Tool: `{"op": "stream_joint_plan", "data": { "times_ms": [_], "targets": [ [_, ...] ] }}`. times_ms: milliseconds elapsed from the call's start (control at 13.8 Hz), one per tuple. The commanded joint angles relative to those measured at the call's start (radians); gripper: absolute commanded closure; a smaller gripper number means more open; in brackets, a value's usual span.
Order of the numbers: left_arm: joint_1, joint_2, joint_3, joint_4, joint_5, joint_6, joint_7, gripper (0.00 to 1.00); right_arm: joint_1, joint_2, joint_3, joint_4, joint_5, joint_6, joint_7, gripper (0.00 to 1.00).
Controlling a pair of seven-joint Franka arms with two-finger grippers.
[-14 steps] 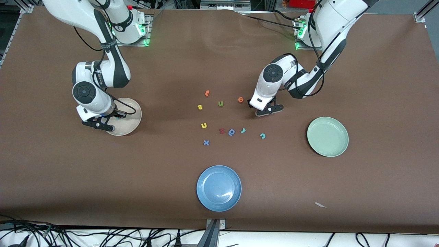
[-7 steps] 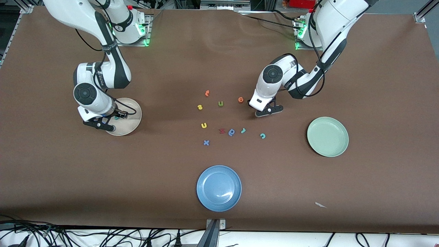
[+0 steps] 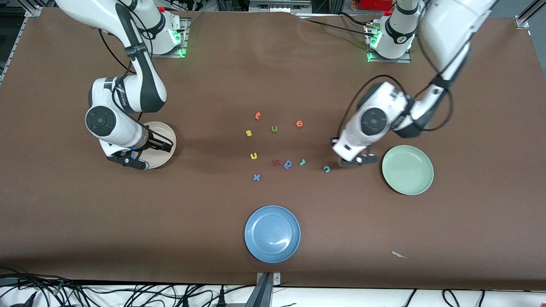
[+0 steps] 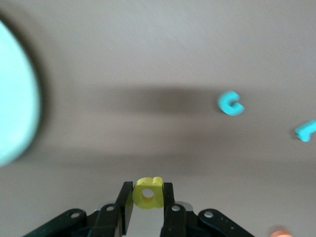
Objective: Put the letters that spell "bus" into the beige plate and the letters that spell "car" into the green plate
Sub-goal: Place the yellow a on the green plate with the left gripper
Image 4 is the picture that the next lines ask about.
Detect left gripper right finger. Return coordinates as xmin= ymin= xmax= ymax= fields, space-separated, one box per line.
xmin=159 ymin=182 xmax=188 ymax=237

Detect yellow foam letter d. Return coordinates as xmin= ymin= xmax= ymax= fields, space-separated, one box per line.
xmin=132 ymin=176 xmax=164 ymax=211

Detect green plate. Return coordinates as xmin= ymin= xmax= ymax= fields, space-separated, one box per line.
xmin=0 ymin=17 xmax=42 ymax=169

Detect orange foam letter e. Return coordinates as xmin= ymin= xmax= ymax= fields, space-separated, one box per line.
xmin=270 ymin=225 xmax=291 ymax=237

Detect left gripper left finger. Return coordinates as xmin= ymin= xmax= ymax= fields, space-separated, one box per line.
xmin=91 ymin=181 xmax=135 ymax=237

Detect teal foam letter r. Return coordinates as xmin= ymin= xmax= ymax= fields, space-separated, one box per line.
xmin=294 ymin=119 xmax=316 ymax=143

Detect teal foam letter c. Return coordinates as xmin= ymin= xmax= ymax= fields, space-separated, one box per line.
xmin=217 ymin=90 xmax=245 ymax=117

